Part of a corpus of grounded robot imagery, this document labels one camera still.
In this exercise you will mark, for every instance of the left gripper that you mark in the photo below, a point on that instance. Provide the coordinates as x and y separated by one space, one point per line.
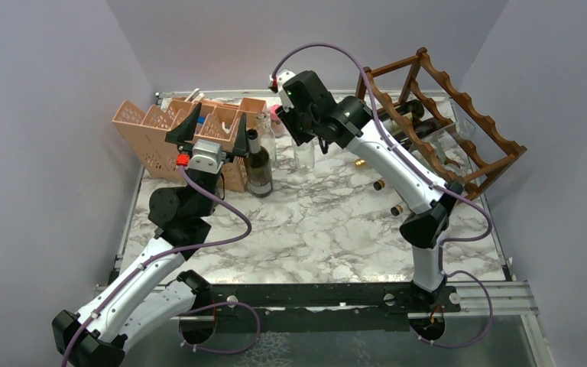
186 131

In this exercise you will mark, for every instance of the clear glass bottle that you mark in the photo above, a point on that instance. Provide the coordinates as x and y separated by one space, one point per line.
448 137
304 156
266 135

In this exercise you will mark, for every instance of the black capped wine bottle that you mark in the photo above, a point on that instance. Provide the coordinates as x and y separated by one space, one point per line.
412 107

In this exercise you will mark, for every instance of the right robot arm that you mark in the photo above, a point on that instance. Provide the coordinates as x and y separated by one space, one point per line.
308 110

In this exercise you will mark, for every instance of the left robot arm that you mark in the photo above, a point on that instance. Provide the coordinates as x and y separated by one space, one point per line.
104 330

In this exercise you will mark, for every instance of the upper cork stoppered clear bottle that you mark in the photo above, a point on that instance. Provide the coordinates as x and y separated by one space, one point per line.
378 185

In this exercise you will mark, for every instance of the cork stoppered clear bottle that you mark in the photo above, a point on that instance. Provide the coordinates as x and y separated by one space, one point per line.
396 210
378 185

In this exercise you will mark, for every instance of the lower cork stoppered clear bottle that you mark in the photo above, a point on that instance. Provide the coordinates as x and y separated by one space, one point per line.
396 210

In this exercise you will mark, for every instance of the gold capped wine bottle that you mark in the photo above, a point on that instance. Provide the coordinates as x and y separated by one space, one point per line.
421 128

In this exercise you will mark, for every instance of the brown wooden wine rack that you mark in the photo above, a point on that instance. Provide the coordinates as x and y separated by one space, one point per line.
483 174

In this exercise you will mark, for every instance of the pink lidded spice jar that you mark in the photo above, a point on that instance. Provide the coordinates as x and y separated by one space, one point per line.
276 124

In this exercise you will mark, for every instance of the peach plastic organizer basket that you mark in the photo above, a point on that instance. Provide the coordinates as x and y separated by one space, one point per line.
145 132

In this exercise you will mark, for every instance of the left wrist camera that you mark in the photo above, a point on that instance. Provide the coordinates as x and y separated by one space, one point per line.
205 156

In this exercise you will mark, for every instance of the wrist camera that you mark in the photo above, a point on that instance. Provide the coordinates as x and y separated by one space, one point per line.
205 156
277 86

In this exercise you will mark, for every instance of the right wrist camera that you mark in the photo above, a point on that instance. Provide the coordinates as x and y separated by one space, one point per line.
277 86

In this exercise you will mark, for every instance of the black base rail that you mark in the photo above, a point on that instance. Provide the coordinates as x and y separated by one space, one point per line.
325 307

